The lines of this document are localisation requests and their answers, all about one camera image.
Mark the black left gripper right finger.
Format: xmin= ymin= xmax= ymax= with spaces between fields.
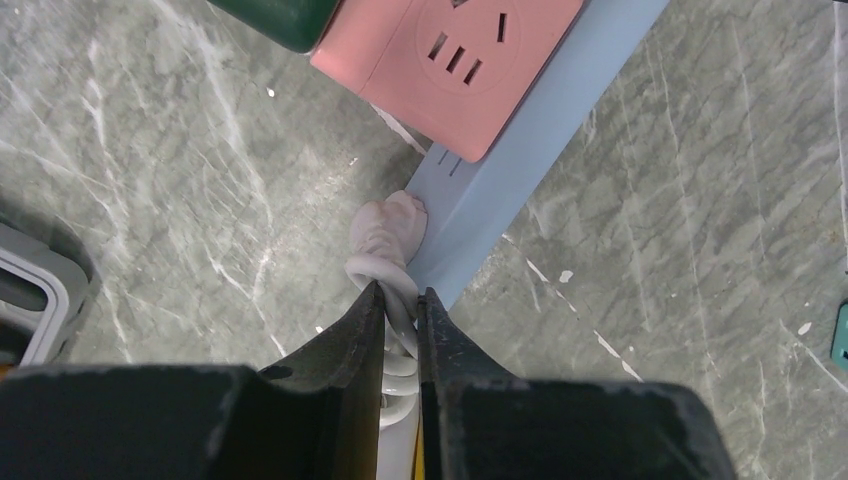
xmin=418 ymin=289 xmax=736 ymax=479

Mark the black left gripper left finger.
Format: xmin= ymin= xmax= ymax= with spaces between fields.
xmin=1 ymin=284 xmax=386 ymax=479

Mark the white cable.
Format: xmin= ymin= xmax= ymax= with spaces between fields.
xmin=344 ymin=190 xmax=431 ymax=480

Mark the light blue power strip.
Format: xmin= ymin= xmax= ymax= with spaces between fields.
xmin=406 ymin=0 xmax=667 ymax=308

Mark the grey tool tray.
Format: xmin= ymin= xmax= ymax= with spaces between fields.
xmin=1 ymin=224 xmax=90 ymax=369

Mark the teal plug adapter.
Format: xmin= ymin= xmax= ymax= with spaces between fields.
xmin=830 ymin=300 xmax=848 ymax=371

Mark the pink cube socket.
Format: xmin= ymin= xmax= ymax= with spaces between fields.
xmin=310 ymin=0 xmax=586 ymax=162

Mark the dark green cube socket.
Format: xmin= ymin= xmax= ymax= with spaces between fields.
xmin=209 ymin=0 xmax=341 ymax=54

